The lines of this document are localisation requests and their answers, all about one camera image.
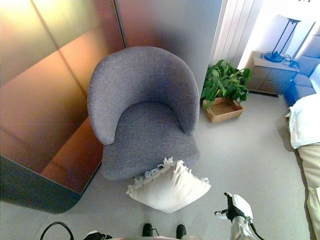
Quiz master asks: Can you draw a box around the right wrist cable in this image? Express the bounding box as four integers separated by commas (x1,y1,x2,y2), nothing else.
249,221,266,240

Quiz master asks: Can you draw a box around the light wooden planter box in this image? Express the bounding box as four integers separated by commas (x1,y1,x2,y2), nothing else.
202,96,245,124

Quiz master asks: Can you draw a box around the table lamp with round base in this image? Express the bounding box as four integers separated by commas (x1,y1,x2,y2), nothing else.
264,14,304,63

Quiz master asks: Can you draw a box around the grey bedside nightstand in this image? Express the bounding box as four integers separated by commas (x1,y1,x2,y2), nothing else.
247,50,301,96

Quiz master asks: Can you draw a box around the white fringed pillow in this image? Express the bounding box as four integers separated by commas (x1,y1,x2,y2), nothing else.
126,156,212,214

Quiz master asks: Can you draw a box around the brown wooden cabinet dark edge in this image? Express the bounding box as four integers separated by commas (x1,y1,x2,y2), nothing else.
0,0,129,215

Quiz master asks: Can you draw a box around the right robot hand black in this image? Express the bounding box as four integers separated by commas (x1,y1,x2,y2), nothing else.
214,191,253,222

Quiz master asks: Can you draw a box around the green leafy potted plant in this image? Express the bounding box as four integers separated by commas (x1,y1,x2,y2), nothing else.
200,59,253,110

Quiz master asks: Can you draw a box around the white pleated curtain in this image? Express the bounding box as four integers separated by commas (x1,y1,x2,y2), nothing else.
209,0,264,69

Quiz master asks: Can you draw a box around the left robot hand black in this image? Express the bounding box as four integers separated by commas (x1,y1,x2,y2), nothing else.
83,230,114,240

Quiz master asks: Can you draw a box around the white bed duvet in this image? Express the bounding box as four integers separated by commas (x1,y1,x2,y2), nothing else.
285,94,320,150

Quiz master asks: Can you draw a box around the tangled cable on nightstand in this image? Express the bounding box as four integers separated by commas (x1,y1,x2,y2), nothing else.
282,54,301,69

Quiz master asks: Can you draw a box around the upholstered panelled bed headboard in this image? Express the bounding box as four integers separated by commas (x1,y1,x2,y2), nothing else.
282,21,320,108

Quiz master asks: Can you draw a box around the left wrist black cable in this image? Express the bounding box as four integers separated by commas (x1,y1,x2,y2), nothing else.
39,221,75,240

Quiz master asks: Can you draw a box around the grey fabric tub armchair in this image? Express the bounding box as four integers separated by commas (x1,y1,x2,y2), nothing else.
86,46,201,181

